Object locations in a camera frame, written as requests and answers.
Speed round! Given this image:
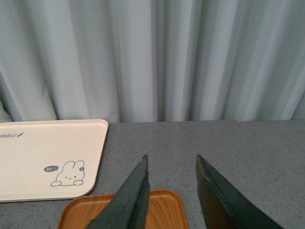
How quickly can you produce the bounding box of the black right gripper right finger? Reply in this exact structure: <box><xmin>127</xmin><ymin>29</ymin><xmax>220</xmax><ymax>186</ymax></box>
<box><xmin>196</xmin><ymin>155</ymin><xmax>282</xmax><ymax>229</ymax></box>

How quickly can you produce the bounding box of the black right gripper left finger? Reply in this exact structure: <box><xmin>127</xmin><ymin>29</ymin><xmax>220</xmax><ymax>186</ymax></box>
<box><xmin>86</xmin><ymin>155</ymin><xmax>150</xmax><ymax>229</ymax></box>

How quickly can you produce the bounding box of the wooden brown tray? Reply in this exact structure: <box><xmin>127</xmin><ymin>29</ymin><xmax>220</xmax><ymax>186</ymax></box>
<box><xmin>58</xmin><ymin>189</ymin><xmax>188</xmax><ymax>229</ymax></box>

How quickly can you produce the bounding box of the beige rabbit tray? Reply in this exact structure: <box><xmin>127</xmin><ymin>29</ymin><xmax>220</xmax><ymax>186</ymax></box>
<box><xmin>0</xmin><ymin>119</ymin><xmax>108</xmax><ymax>202</ymax></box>

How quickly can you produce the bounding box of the grey-white curtain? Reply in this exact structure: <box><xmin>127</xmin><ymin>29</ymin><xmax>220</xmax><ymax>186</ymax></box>
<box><xmin>0</xmin><ymin>0</ymin><xmax>305</xmax><ymax>123</ymax></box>

